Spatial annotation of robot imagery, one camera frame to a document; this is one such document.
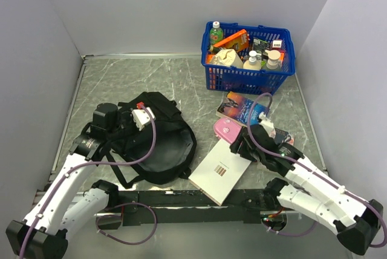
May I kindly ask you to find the blue plastic shopping basket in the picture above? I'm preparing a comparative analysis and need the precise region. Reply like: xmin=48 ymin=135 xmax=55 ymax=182
xmin=201 ymin=21 xmax=296 ymax=95

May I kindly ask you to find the aluminium rail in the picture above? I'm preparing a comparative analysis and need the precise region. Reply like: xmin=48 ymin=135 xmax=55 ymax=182
xmin=24 ymin=191 xmax=96 ymax=223

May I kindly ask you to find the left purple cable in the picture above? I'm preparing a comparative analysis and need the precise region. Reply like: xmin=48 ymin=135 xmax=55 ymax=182
xmin=18 ymin=106 xmax=158 ymax=259

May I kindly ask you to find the blue sunset cover book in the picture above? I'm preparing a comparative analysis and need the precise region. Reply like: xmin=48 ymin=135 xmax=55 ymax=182
xmin=216 ymin=91 xmax=273 ymax=126

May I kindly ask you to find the small white red box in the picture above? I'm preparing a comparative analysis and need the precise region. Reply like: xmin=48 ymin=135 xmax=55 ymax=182
xmin=271 ymin=39 xmax=283 ymax=50

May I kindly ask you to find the white square notebook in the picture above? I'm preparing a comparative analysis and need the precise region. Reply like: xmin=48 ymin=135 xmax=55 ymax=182
xmin=189 ymin=139 xmax=251 ymax=206

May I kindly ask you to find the beige cap pump bottle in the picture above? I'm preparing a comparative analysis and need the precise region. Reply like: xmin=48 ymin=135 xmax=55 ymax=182
xmin=262 ymin=50 xmax=282 ymax=71

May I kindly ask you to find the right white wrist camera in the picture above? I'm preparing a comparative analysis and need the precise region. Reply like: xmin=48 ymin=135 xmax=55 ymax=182
xmin=259 ymin=112 xmax=275 ymax=134

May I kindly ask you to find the floral cover book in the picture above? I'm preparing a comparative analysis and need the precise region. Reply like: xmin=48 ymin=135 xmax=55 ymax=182
xmin=256 ymin=126 xmax=296 ymax=170

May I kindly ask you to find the pink cartoon pencil case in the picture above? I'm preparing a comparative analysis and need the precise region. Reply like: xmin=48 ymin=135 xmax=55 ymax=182
xmin=213 ymin=117 xmax=242 ymax=144

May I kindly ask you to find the green drink bottle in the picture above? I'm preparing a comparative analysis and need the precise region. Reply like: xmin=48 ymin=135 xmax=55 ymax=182
xmin=209 ymin=21 xmax=223 ymax=45

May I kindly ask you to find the beige crumpled paper bag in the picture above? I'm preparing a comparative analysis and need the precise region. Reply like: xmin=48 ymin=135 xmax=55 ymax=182
xmin=208 ymin=49 xmax=243 ymax=68

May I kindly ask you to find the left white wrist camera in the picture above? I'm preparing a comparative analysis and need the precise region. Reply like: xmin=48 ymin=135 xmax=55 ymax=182
xmin=131 ymin=102 xmax=155 ymax=131

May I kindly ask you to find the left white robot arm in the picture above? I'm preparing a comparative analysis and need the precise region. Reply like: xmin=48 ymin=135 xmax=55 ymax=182
xmin=5 ymin=103 xmax=151 ymax=258

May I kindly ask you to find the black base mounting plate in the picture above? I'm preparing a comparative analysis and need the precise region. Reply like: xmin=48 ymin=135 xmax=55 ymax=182
xmin=97 ymin=189 xmax=281 ymax=226

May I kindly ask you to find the black student backpack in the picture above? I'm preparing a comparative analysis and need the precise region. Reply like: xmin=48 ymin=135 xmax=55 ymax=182
xmin=82 ymin=92 xmax=197 ymax=189

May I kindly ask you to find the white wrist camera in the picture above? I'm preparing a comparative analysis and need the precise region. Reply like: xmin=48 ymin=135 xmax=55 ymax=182
xmin=259 ymin=112 xmax=275 ymax=134
xmin=131 ymin=102 xmax=155 ymax=131

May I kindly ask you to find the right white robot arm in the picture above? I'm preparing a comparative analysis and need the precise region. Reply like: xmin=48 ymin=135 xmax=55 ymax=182
xmin=230 ymin=125 xmax=386 ymax=255

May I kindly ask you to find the white pump lotion bottle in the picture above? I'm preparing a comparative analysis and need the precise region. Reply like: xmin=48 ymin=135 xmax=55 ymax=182
xmin=242 ymin=50 xmax=262 ymax=71

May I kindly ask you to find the dark green packet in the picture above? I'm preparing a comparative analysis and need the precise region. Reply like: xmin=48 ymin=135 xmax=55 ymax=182
xmin=251 ymin=37 xmax=270 ymax=61

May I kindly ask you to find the orange snack box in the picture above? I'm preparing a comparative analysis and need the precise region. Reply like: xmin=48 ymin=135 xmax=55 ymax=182
xmin=209 ymin=29 xmax=249 ymax=53

